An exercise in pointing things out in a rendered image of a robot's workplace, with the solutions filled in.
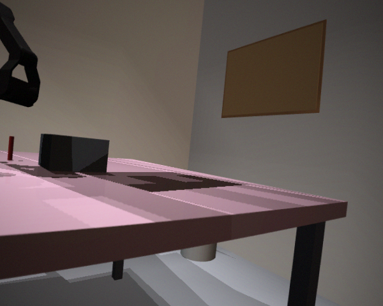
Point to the red peg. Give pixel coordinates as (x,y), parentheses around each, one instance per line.
(10,148)

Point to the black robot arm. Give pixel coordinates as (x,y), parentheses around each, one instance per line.
(13,89)

